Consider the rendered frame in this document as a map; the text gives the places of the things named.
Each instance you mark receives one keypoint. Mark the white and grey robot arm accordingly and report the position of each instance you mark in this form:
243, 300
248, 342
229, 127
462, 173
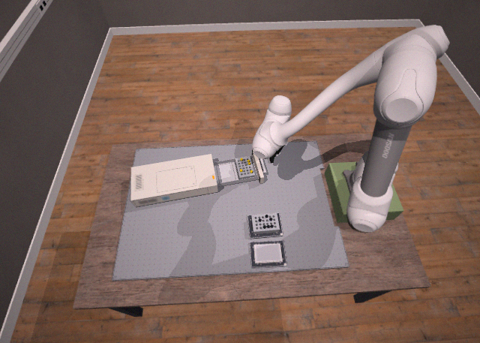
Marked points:
407, 78

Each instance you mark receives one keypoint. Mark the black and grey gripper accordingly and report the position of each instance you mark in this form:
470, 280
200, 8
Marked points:
273, 157

